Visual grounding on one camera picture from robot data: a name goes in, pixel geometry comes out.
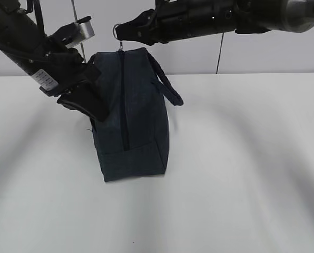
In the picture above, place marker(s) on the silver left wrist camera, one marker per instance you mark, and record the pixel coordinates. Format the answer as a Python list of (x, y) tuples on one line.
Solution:
[(75, 33)]

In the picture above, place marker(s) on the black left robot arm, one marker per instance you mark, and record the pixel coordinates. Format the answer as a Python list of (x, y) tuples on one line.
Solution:
[(23, 38)]

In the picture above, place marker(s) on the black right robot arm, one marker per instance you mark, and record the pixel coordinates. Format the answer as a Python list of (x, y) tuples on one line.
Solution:
[(248, 17)]

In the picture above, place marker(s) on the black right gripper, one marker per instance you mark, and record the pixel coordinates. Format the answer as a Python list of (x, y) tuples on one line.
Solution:
[(165, 23)]

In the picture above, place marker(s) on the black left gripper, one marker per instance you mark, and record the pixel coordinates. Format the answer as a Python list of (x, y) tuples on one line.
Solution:
[(76, 81)]

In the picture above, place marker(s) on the dark navy lunch bag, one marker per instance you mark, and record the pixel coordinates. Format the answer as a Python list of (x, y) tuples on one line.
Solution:
[(134, 140)]

